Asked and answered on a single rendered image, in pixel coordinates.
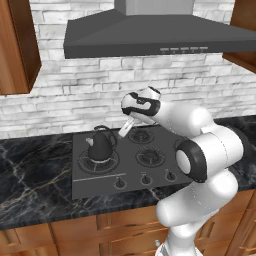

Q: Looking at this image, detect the brown wooden drawer front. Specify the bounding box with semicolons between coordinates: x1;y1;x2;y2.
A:
54;238;113;256
109;227;172;256
107;205;165;233
49;213;112;245
0;223;55;256

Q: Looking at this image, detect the dark grey kettle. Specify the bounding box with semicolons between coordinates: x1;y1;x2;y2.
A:
85;124;118;164

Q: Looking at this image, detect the dark grey hob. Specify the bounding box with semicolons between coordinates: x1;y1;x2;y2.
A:
71;125;195;201

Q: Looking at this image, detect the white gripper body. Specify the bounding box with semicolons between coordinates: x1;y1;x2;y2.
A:
117;115;136;139

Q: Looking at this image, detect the black hob knob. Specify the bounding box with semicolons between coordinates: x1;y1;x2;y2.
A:
164;168;178;182
139;172;153;186
113;176;127;190

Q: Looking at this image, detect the dark grey range hood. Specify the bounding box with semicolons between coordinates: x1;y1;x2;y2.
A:
63;0;256;60

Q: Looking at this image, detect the brown wooden cupboard door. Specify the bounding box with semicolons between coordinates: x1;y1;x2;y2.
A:
194;188;256;256

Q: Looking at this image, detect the brown wooden wall cupboard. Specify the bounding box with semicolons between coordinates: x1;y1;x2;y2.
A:
221;0;256;75
0;0;43;96

